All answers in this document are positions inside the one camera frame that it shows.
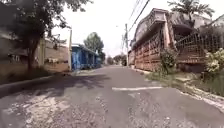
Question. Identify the utility pole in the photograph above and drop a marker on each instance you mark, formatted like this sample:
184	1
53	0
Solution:
126	45

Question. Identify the green round tree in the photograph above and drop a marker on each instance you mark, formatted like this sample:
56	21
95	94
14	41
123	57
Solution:
94	42

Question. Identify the blue building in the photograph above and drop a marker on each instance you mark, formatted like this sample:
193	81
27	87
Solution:
81	57

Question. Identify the grey asphalt road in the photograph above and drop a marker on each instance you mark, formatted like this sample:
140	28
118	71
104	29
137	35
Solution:
110	103

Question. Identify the pale concrete pole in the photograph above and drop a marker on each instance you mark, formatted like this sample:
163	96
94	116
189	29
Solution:
70	50

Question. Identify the brick house with fence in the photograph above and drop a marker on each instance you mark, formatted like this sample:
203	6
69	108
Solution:
156	43

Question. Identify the bush by fence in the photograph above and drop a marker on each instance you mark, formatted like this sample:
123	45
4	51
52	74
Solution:
168	60

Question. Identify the grass verge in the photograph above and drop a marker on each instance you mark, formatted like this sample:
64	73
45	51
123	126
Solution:
196	82

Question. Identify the large dark tree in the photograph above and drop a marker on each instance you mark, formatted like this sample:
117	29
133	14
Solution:
31	30

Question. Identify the concrete kerb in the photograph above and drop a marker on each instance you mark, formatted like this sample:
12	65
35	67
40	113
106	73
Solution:
23	84

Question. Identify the palm tree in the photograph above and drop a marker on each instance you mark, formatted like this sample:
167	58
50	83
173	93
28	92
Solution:
190	8

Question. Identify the light green bush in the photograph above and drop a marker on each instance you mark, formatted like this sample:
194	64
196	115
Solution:
215	60

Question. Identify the brown wall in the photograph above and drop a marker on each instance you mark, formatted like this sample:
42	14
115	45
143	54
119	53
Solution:
55	55

